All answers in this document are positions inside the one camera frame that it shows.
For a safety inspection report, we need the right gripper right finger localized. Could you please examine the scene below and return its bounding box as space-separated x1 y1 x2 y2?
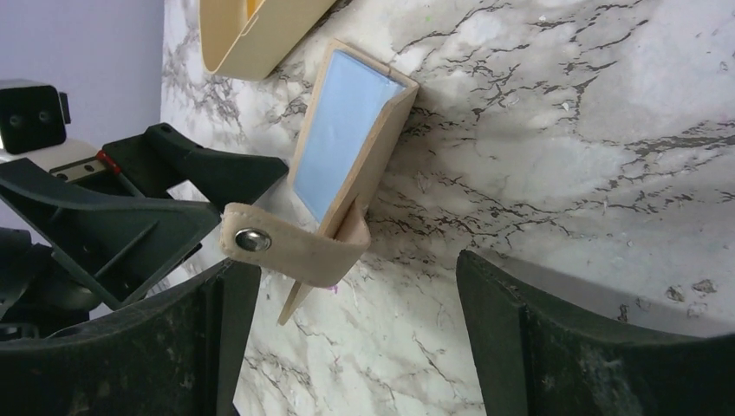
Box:
456 250 734 415

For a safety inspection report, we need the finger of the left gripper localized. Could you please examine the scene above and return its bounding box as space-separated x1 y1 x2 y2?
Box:
101 123 289 208

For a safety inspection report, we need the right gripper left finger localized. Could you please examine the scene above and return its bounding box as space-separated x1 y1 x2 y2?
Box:
1 260 261 415

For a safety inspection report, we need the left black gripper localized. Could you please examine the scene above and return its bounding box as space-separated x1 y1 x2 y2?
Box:
1 139 220 341

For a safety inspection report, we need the beige oval tray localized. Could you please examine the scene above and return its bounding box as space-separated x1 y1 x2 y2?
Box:
198 0 335 81

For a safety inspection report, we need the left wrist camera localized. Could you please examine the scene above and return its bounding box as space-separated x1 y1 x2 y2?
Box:
1 79 71 155

